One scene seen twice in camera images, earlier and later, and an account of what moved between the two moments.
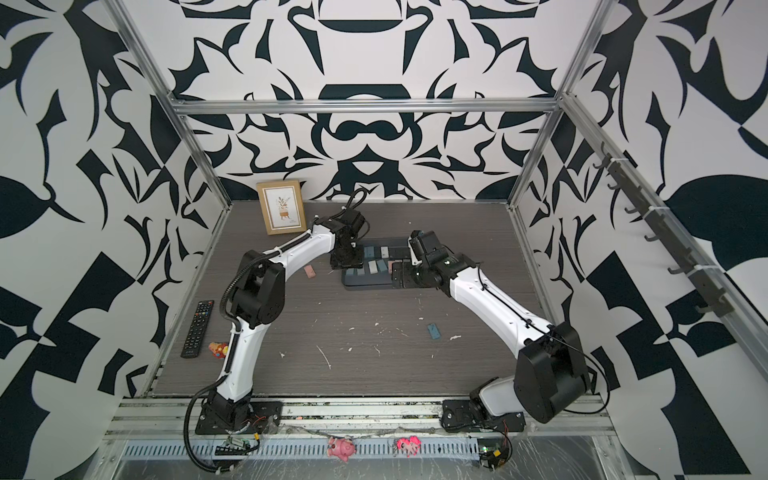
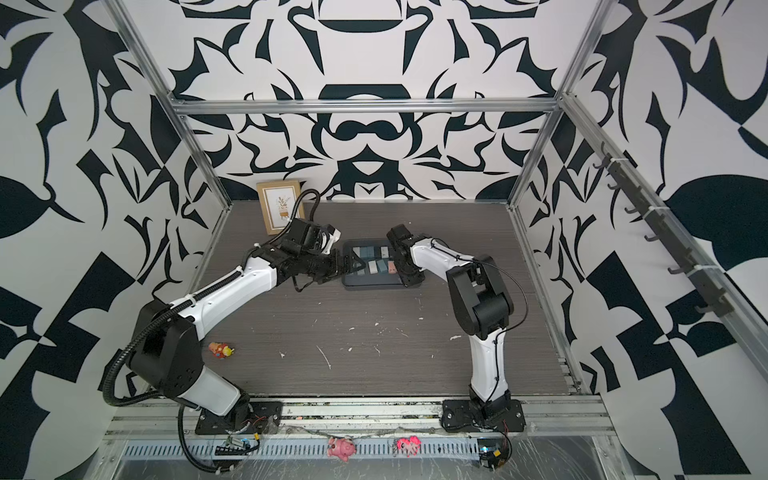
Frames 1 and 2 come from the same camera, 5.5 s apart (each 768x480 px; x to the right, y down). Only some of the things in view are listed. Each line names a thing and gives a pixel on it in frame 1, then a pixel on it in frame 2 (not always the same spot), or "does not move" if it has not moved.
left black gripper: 357,263 to 337,270
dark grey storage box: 379,254 does not move
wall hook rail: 646,206 does not move
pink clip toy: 411,445 does not move
